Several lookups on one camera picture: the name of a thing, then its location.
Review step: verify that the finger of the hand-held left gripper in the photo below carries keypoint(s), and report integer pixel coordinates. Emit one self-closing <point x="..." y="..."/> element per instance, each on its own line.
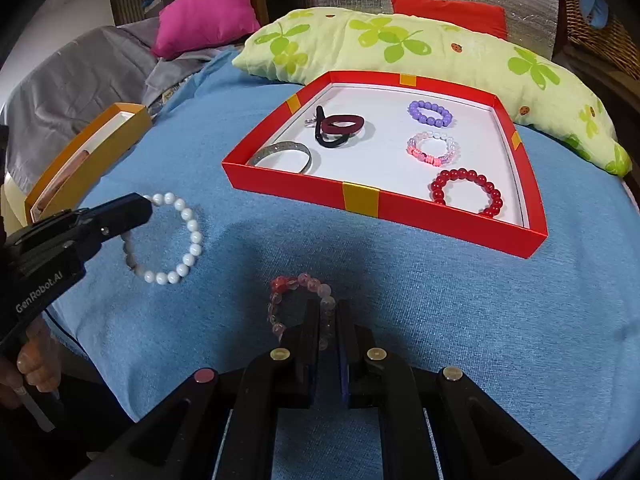
<point x="125" y="212"/>

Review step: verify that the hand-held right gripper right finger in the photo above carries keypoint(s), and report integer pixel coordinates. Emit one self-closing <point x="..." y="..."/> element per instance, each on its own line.
<point x="345" y="385"/>

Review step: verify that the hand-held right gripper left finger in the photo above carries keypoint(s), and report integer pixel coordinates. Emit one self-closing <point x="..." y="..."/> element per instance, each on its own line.
<point x="312" y="385"/>

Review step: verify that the silver bangle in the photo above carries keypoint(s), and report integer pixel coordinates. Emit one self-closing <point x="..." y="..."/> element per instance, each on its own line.
<point x="280" y="147"/>

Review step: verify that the red shallow cardboard box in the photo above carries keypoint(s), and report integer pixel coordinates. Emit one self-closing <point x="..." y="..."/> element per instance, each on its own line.
<point x="300" y="187"/>

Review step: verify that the person's left hand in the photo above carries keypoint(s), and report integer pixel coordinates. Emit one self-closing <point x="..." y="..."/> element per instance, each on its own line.
<point x="37" y="365"/>

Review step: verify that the orange cardboard box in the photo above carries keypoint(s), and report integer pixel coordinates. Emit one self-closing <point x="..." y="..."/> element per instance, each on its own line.
<point x="125" y="125"/>

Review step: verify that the grey blanket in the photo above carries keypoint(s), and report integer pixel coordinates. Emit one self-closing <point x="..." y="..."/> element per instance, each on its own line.
<point x="75" y="85"/>

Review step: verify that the magenta pillow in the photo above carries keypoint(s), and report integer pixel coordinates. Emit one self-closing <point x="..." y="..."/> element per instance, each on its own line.
<point x="205" y="15"/>

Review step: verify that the green floral pillow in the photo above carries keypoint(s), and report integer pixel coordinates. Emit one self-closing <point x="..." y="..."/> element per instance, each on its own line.
<point x="450" y="65"/>

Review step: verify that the small red cushion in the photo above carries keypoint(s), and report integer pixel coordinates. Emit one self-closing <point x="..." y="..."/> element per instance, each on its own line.
<point x="450" y="12"/>

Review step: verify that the wicker basket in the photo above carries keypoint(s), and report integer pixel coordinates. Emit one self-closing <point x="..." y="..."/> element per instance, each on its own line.
<point x="620" y="40"/>

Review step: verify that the blue cloth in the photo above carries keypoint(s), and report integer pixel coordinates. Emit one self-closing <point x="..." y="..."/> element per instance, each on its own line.
<point x="595" y="5"/>

